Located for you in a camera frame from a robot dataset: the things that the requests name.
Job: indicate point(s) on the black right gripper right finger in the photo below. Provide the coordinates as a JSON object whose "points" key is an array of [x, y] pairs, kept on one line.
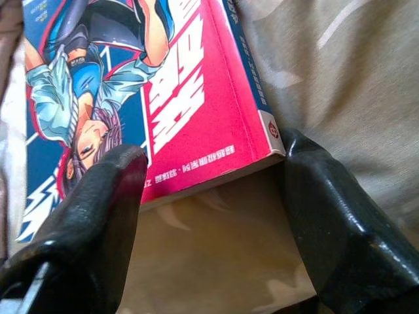
{"points": [[343, 235]]}

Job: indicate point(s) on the bed with grey floral sheet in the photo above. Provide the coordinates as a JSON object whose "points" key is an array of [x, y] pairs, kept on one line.
{"points": [[343, 81]]}

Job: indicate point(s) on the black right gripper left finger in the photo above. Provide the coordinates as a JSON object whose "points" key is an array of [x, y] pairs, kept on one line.
{"points": [[85, 212]]}

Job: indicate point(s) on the colourful manga book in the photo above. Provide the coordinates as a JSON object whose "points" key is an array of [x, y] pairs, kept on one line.
{"points": [[196, 114]]}

